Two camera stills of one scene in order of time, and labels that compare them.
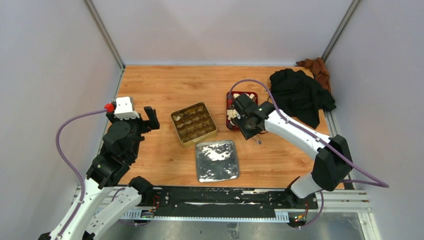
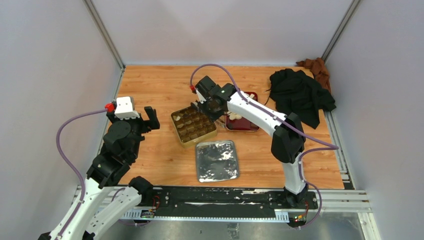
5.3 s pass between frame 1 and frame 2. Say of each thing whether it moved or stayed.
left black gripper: stayed
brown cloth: stayed
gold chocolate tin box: stayed
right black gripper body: moved
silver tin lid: stayed
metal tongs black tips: moved
